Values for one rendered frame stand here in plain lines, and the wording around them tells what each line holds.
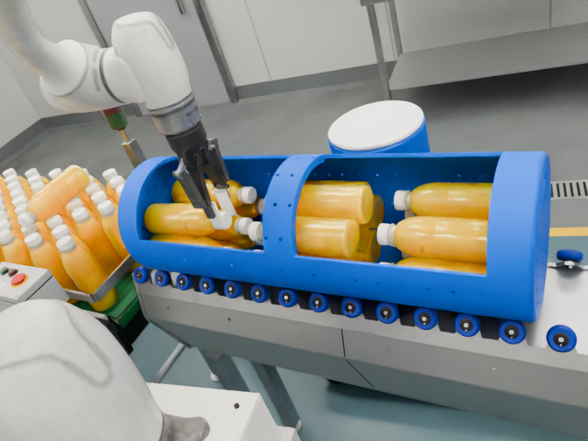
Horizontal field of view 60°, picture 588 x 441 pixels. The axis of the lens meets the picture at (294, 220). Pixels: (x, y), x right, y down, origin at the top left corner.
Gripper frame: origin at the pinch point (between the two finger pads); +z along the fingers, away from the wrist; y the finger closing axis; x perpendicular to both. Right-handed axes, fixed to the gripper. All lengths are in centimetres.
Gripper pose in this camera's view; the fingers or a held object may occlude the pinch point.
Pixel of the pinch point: (220, 209)
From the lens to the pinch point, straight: 110.5
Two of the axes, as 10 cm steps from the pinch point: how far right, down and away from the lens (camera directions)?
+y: 4.2, -6.2, 6.6
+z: 2.8, 7.8, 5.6
